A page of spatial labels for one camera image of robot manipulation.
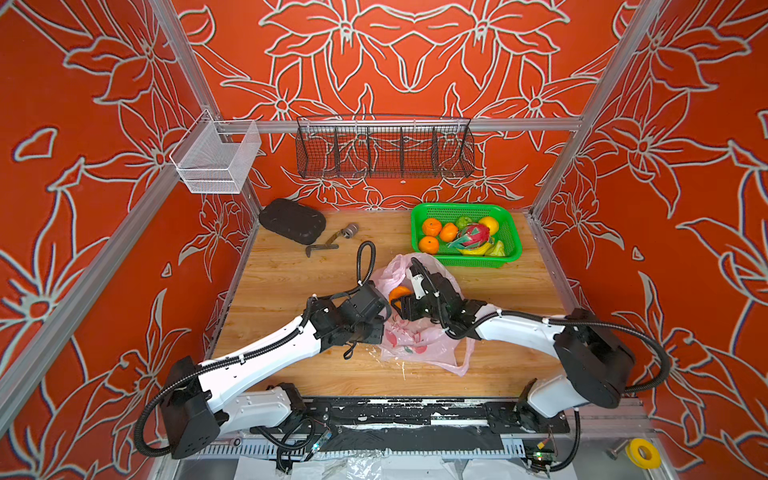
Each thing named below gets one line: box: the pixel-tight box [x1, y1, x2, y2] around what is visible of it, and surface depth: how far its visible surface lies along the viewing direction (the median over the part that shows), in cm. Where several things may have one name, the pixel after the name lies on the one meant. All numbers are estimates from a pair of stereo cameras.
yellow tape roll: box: [625, 438, 662, 469], surface depth 69 cm
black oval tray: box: [259, 198, 326, 245], surface depth 113 cm
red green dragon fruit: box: [447, 224, 493, 250], surface depth 102 cm
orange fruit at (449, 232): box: [440, 222, 459, 242], surface depth 108 cm
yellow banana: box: [458, 243, 491, 257], surface depth 106 cm
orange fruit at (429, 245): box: [419, 236, 439, 255], surface depth 106 cm
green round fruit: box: [456, 216, 472, 230], surface depth 109 cm
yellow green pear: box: [485, 240, 506, 257], surface depth 102 cm
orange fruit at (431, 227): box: [422, 218, 442, 236], surface depth 112 cm
